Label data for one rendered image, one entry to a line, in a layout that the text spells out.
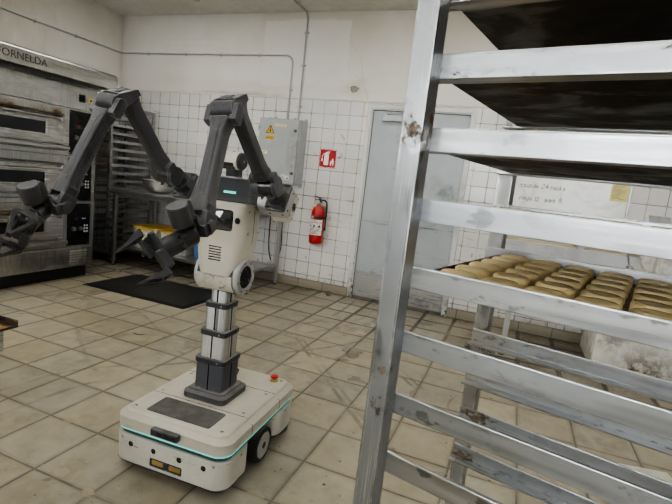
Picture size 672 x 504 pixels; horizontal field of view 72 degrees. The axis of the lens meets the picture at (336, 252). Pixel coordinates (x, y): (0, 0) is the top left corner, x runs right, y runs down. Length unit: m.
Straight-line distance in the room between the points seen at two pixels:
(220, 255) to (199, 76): 4.39
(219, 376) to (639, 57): 1.87
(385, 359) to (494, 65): 0.39
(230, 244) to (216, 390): 0.65
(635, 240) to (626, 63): 0.18
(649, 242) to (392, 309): 0.29
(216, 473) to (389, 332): 1.44
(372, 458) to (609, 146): 0.48
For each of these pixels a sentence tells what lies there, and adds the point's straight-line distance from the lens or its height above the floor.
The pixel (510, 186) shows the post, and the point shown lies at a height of 1.28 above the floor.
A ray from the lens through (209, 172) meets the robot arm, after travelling 1.41.
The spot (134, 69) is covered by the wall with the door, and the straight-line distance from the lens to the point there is 6.86.
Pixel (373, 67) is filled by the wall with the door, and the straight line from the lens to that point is 5.18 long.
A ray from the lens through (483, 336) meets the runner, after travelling 1.06.
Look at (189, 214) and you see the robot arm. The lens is 1.29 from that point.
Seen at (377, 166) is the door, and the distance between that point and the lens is 5.03.
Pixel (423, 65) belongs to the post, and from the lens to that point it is 0.61.
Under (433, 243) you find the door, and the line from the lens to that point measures 4.90.
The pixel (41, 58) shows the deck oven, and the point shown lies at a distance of 4.74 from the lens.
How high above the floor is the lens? 1.26
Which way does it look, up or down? 9 degrees down
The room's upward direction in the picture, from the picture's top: 7 degrees clockwise
